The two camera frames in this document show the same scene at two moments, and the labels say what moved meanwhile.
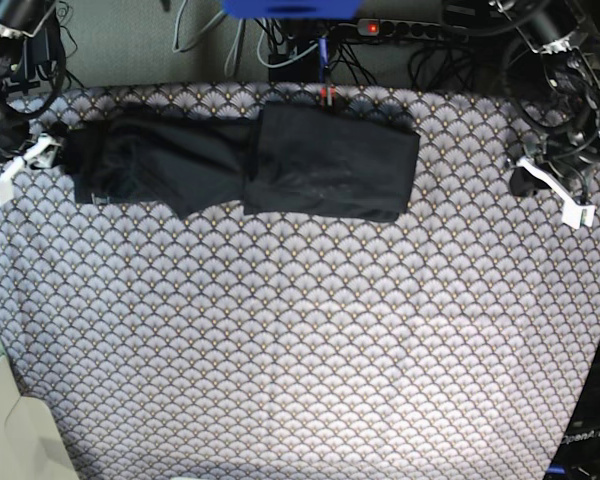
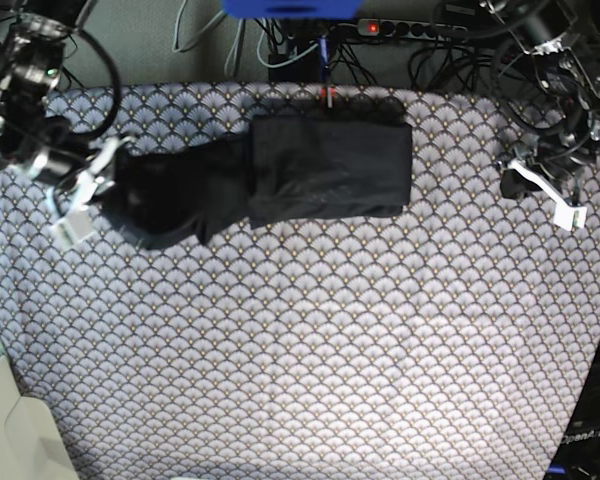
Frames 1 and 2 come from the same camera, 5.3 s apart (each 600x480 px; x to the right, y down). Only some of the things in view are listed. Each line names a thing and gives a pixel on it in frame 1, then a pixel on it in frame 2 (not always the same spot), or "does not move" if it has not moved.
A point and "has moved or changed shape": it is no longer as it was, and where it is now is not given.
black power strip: x=377 y=26 does not move
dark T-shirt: x=313 y=158 has moved or changed shape
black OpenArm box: x=590 y=448 does not move
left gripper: x=49 y=151 to x=101 y=151
